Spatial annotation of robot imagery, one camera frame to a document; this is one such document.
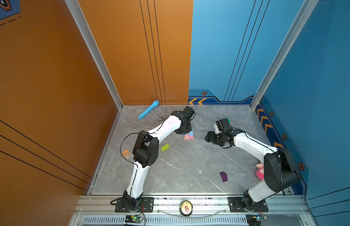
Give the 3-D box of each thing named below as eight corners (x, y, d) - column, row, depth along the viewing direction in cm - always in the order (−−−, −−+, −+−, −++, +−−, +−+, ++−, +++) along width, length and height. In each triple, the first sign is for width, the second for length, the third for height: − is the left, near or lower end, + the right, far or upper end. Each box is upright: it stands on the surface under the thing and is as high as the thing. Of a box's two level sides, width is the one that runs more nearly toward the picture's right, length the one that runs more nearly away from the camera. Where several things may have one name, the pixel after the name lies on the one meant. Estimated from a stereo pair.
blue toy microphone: (138, 118, 115) (137, 115, 112) (156, 102, 127) (155, 99, 124) (142, 120, 113) (141, 117, 110) (159, 104, 125) (159, 101, 122)
